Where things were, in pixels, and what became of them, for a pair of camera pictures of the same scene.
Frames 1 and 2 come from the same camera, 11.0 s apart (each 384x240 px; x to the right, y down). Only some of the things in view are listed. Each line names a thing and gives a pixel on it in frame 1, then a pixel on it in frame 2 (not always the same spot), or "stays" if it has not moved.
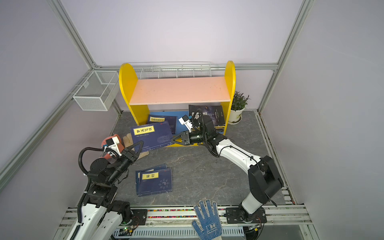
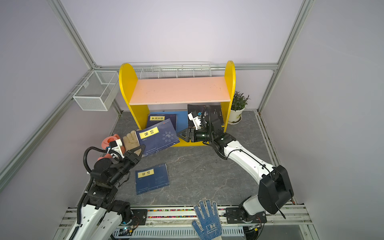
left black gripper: (127, 153) stays
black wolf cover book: (215, 112) stays
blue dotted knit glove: (210, 227) stays
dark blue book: (152, 135) → (153, 119)
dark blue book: (155, 182) → (157, 136)
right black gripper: (186, 139) stays
